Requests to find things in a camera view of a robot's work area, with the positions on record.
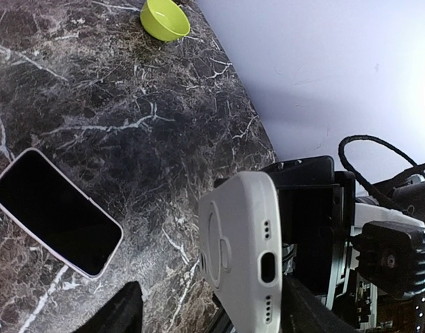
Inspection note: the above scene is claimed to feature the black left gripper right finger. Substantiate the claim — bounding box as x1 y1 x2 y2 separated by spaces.
281 275 358 333

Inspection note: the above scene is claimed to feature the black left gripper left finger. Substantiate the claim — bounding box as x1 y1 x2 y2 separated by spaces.
74 281 143 333

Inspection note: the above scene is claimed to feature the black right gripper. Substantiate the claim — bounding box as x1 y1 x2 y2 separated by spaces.
263 155 355 298

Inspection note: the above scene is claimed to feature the white phone case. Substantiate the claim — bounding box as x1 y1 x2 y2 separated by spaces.
198 171 283 332

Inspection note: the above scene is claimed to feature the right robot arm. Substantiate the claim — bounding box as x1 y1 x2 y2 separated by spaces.
265 135 425 299

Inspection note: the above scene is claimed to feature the green bowl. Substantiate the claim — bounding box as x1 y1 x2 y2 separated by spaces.
139 0 191 42

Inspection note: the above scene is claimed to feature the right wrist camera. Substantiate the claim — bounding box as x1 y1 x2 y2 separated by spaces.
350 204 425 333

